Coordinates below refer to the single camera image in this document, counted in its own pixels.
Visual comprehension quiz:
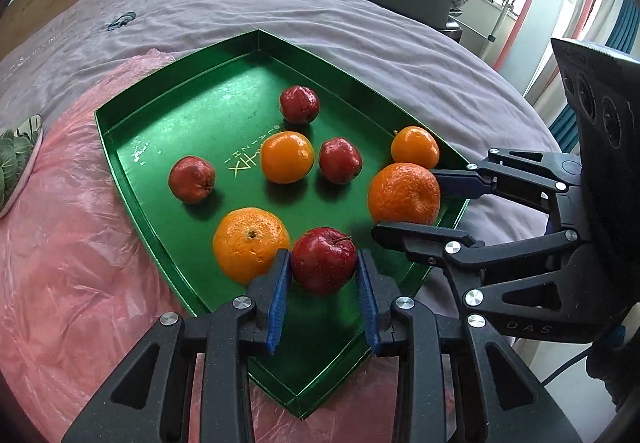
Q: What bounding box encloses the green metal tray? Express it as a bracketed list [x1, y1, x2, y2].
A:
[93, 28, 471, 421]

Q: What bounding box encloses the teal right curtain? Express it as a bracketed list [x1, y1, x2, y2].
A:
[605, 0, 639, 54]

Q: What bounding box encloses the shiny red apple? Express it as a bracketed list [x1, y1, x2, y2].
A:
[291, 227, 358, 295]

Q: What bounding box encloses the smooth orange with stem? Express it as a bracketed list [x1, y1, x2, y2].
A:
[213, 207, 291, 286]

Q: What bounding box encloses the lilac bed duvet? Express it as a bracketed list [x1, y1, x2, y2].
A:
[0, 0, 561, 303]

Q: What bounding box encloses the small dark red apple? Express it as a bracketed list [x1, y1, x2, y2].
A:
[167, 156, 216, 204]

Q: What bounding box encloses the white round plate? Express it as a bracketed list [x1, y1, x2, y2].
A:
[0, 114, 43, 216]

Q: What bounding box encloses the green leafy vegetable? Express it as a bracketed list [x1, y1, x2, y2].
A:
[0, 131, 35, 207]

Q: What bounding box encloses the small orange mandarin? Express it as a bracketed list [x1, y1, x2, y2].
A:
[390, 125, 439, 169]

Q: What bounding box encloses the tiny red apple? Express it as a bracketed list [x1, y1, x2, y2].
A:
[279, 85, 320, 124]

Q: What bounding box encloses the small orange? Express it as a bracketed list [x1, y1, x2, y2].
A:
[259, 131, 314, 184]

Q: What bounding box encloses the large textured orange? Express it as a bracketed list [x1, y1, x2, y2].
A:
[367, 162, 440, 225]

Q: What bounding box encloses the pink plastic sheet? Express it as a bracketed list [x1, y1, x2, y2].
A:
[0, 47, 402, 443]

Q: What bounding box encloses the dark object on duvet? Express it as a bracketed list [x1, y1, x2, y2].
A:
[106, 12, 137, 31]

